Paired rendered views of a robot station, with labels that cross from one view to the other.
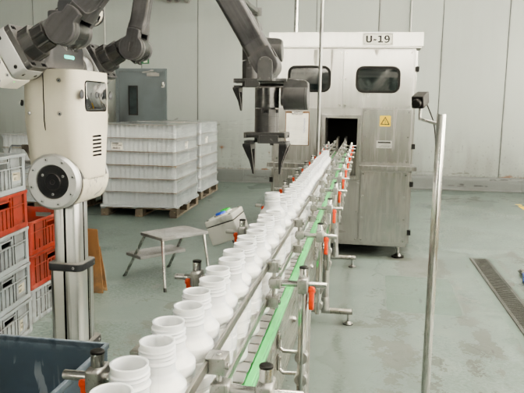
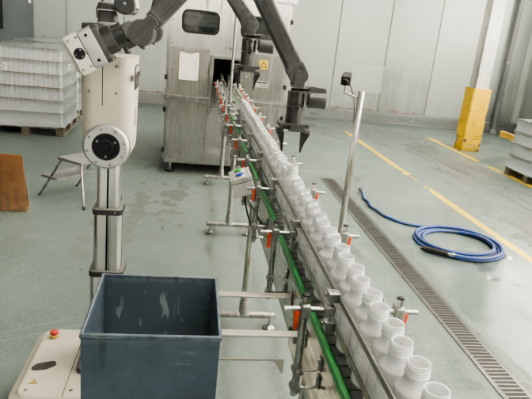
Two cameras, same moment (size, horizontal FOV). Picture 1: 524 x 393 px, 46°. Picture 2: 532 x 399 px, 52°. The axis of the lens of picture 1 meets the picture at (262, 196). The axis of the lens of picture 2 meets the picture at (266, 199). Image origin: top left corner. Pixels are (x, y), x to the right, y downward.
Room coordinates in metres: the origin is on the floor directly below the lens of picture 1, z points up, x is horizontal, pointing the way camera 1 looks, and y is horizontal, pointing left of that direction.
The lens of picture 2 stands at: (-0.24, 0.61, 1.61)
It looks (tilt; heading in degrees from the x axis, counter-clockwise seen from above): 17 degrees down; 342
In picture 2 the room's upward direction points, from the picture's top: 6 degrees clockwise
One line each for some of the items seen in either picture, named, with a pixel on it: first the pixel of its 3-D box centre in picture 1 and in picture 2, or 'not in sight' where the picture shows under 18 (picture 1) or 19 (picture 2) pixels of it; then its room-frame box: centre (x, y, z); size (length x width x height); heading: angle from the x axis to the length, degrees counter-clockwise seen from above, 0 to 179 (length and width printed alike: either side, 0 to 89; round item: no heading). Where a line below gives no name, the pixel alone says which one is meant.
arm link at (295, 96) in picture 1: (285, 84); (309, 89); (1.46, -0.05, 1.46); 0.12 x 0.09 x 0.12; 80
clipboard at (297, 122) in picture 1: (297, 128); (188, 65); (5.81, -0.32, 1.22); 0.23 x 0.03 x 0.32; 81
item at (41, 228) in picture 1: (23, 229); not in sight; (4.08, 1.62, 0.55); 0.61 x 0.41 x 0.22; 174
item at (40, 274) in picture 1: (24, 261); not in sight; (4.07, 1.62, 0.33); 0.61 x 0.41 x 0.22; 174
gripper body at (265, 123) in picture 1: (267, 124); (294, 116); (1.46, -0.01, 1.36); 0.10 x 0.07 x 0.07; 81
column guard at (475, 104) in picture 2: not in sight; (472, 119); (7.99, -5.76, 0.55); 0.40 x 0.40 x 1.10; 81
